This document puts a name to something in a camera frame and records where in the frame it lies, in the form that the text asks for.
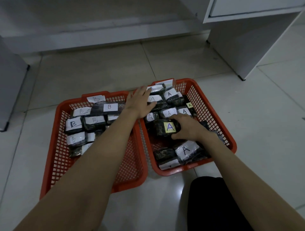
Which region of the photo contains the person's left hand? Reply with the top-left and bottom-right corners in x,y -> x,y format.
124,85 -> 158,119

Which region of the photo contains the person's right hand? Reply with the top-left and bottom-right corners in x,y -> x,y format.
170,113 -> 210,142

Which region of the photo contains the yellow label dark packet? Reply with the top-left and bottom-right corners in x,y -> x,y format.
152,119 -> 181,137

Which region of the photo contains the person's left forearm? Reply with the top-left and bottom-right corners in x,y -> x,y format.
13,108 -> 140,231

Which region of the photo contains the person's right forearm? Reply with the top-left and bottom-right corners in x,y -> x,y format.
200,130 -> 305,231

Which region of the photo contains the pile of dark labelled packets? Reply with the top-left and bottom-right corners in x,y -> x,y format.
64,101 -> 127,158
145,82 -> 225,171

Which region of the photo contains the white paper tag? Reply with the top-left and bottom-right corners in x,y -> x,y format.
155,80 -> 173,88
86,95 -> 106,103

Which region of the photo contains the orange plastic mesh basket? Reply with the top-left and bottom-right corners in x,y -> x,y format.
133,78 -> 237,176
39,90 -> 149,200

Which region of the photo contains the person's black trouser leg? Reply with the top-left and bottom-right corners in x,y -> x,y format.
187,177 -> 254,231

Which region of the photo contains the white desk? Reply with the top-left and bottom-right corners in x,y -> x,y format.
203,0 -> 305,81

